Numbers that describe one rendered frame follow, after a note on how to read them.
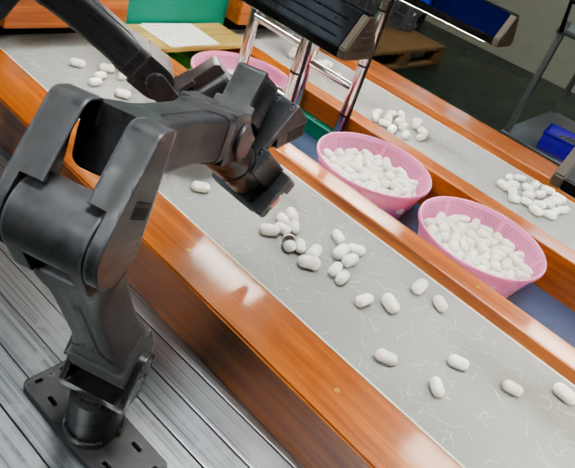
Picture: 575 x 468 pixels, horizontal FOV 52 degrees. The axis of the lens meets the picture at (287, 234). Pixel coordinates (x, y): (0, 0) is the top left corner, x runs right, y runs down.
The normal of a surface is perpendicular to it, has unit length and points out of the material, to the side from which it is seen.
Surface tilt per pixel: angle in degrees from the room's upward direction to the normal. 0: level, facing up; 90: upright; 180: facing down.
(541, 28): 90
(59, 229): 58
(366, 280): 0
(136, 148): 48
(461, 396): 0
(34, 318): 0
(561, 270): 90
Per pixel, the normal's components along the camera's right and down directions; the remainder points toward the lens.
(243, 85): -0.04, -0.18
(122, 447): 0.28, -0.78
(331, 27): -0.41, -0.19
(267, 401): -0.67, 0.26
